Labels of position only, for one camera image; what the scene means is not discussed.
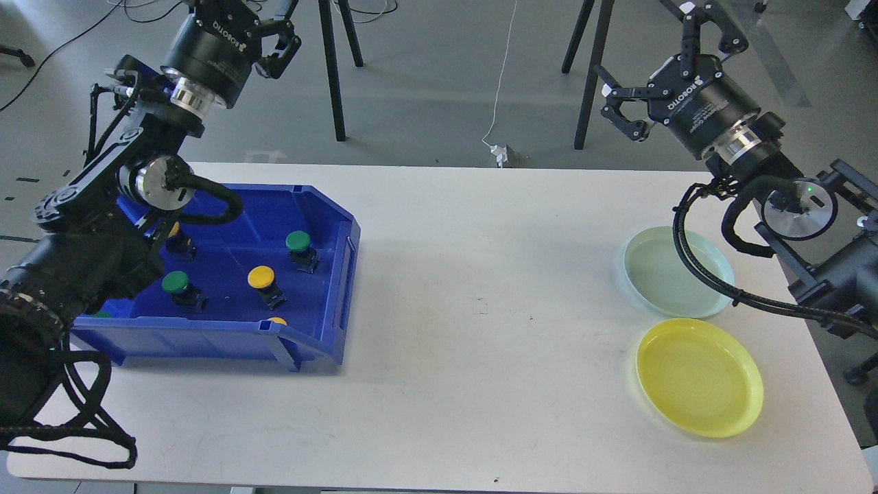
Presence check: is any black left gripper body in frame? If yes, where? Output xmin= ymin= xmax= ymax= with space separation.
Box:
xmin=162 ymin=1 xmax=261 ymax=109

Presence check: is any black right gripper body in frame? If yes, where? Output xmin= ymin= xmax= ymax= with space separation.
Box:
xmin=647 ymin=54 xmax=760 ymax=160

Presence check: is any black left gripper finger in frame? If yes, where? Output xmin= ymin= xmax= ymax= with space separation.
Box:
xmin=254 ymin=19 xmax=302 ymax=80

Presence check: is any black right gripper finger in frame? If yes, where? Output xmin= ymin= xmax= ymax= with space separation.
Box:
xmin=594 ymin=64 xmax=669 ymax=143
xmin=672 ymin=0 xmax=750 ymax=80

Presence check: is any yellow push button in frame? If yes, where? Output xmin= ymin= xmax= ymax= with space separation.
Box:
xmin=164 ymin=222 xmax=197 ymax=261
xmin=247 ymin=265 xmax=287 ymax=310

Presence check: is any green push button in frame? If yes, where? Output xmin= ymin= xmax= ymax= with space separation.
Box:
xmin=285 ymin=229 xmax=320 ymax=273
xmin=161 ymin=271 xmax=207 ymax=313

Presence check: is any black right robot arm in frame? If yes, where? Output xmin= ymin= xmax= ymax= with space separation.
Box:
xmin=595 ymin=1 xmax=876 ymax=338

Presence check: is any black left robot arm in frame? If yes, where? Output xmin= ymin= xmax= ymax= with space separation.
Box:
xmin=2 ymin=1 xmax=301 ymax=469

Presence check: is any pale green plate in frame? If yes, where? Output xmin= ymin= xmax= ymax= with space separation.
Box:
xmin=621 ymin=227 xmax=731 ymax=318

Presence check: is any yellow push button back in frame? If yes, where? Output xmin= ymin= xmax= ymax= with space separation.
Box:
xmin=164 ymin=222 xmax=197 ymax=261

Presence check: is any yellow plate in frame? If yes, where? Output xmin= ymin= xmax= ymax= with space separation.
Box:
xmin=634 ymin=317 xmax=765 ymax=440

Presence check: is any black tripod leg left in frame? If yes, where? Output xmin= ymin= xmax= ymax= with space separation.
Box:
xmin=318 ymin=1 xmax=364 ymax=143

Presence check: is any black tripod leg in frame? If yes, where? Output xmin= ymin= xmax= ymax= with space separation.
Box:
xmin=318 ymin=1 xmax=364 ymax=143
xmin=561 ymin=1 xmax=615 ymax=150

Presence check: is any black tripod leg right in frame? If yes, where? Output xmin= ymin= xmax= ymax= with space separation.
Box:
xmin=561 ymin=1 xmax=615 ymax=150

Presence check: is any blue plastic bin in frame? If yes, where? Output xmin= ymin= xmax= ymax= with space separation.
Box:
xmin=70 ymin=184 xmax=361 ymax=372

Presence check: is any black floor cable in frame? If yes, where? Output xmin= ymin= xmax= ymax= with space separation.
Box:
xmin=0 ymin=0 xmax=206 ymax=114

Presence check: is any white cable with plug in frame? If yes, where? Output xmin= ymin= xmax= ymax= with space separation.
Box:
xmin=482 ymin=0 xmax=519 ymax=169

